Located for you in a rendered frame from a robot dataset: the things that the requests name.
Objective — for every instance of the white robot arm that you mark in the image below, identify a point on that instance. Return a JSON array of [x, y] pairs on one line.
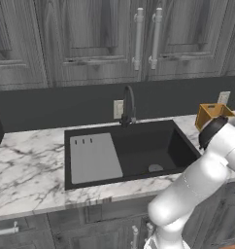
[[190, 188]]

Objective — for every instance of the black kitchen sink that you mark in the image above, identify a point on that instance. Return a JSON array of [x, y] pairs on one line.
[[145, 146]]

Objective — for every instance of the grey sink drainboard insert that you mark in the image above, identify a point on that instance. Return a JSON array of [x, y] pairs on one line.
[[95, 159]]

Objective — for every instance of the grey wood lower cupboard door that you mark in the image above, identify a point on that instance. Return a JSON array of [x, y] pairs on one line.
[[144, 231], [226, 217], [96, 236]]

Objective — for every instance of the black curved tap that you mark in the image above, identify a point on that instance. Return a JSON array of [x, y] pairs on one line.
[[130, 100]]

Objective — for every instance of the yellow wooden open box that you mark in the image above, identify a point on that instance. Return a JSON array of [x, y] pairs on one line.
[[202, 120]]

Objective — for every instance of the grey wood drawer front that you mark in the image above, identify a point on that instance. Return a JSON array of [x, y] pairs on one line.
[[32, 231]]

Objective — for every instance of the white wall outlet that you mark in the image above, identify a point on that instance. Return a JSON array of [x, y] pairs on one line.
[[223, 98], [117, 110]]

